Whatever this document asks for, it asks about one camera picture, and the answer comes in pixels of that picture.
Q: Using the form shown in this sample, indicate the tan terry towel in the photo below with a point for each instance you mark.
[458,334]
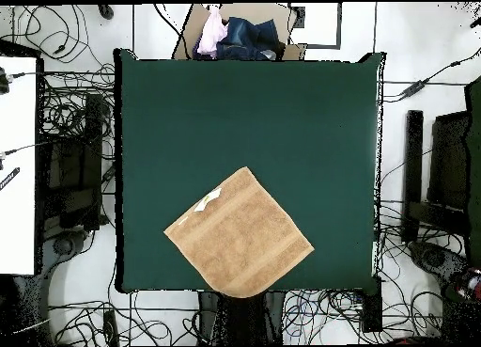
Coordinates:
[240,238]

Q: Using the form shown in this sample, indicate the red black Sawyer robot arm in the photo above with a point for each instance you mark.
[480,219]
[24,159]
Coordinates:
[471,285]

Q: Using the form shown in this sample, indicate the black flat panel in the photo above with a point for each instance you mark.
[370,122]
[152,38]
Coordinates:
[449,162]

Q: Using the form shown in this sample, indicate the dark green table cloth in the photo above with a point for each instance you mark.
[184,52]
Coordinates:
[263,117]

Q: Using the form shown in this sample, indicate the blue jeans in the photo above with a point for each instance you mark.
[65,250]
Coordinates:
[248,38]

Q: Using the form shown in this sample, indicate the pink garment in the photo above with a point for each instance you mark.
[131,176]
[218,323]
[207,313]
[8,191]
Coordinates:
[212,31]

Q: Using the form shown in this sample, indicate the black equipment stand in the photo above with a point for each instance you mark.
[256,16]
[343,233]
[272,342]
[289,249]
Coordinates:
[71,166]

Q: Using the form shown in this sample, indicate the black upright bar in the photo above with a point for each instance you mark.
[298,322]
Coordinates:
[412,166]

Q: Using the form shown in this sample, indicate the brown cardboard box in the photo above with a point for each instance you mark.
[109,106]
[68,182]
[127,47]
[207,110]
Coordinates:
[248,12]

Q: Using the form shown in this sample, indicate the black box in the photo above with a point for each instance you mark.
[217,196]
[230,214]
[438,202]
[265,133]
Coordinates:
[372,309]

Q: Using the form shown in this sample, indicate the grey chair base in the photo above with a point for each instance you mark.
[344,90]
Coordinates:
[63,246]

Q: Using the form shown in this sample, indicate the black power strip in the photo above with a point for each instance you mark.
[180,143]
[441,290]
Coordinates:
[111,326]

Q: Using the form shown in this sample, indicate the black chair base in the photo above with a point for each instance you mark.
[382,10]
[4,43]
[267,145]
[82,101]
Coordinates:
[432,258]

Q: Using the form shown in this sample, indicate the small black device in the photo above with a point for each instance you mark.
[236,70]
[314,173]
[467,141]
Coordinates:
[106,11]

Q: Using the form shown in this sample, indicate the white desk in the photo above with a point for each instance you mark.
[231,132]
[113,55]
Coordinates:
[17,211]

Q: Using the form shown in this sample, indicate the black label strip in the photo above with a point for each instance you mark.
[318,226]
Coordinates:
[9,179]

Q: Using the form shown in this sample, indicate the dark green draped cloth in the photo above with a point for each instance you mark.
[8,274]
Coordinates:
[475,144]

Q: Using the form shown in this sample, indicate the black gadget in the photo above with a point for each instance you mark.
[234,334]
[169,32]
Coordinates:
[3,83]

